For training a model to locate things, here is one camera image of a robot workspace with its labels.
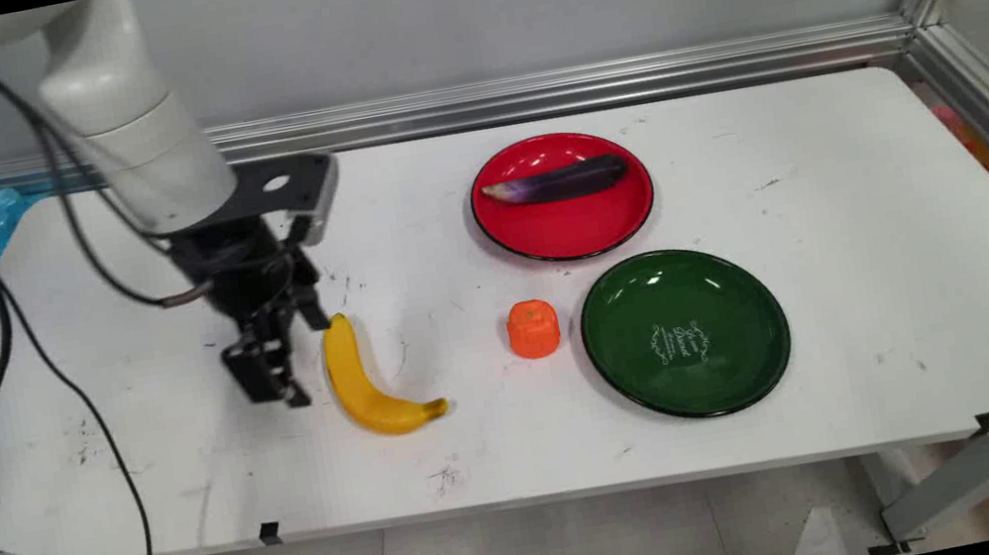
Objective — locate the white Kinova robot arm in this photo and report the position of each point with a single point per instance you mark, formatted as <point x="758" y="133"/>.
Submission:
<point x="131" y="147"/>

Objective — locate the green round plate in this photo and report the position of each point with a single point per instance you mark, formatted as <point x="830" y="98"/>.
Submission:
<point x="684" y="331"/>

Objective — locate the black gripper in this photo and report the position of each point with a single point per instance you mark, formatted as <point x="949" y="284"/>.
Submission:
<point x="240" y="260"/>

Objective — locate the red round plate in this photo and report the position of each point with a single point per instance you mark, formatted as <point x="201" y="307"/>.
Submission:
<point x="565" y="220"/>

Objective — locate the long aluminium frame rail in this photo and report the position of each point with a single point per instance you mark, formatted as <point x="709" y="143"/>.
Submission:
<point x="573" y="88"/>

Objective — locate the yellow toy banana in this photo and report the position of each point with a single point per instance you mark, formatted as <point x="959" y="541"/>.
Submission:
<point x="358" y="391"/>

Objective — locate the small black edge clip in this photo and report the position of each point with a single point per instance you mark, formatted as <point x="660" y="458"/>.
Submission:
<point x="986" y="423"/>
<point x="269" y="533"/>

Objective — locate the purple toy eggplant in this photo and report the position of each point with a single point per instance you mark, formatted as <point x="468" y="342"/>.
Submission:
<point x="559" y="182"/>

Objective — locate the orange toy persimmon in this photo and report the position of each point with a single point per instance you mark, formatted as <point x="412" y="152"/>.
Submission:
<point x="533" y="329"/>

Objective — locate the black wrist camera mount plate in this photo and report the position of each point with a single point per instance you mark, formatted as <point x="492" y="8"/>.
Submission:
<point x="279" y="188"/>

